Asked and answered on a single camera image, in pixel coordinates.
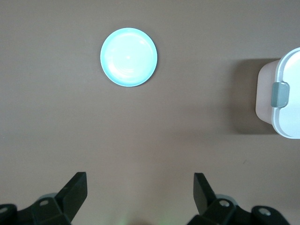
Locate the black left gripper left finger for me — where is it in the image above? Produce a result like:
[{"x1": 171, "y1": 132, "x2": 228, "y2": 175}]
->
[{"x1": 0, "y1": 172, "x2": 88, "y2": 225}]

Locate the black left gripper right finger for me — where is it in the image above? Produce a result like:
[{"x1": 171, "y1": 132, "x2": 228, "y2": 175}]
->
[{"x1": 188, "y1": 172, "x2": 291, "y2": 225}]

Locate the white lidded storage box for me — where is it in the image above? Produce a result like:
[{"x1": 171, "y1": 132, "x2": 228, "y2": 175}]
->
[{"x1": 255, "y1": 46, "x2": 300, "y2": 139}]

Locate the grey box latch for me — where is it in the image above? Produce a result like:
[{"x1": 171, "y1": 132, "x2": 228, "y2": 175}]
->
[{"x1": 271, "y1": 81, "x2": 291, "y2": 108}]

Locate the light blue round plate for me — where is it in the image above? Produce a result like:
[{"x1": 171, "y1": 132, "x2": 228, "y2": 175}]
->
[{"x1": 100, "y1": 27, "x2": 158, "y2": 88}]

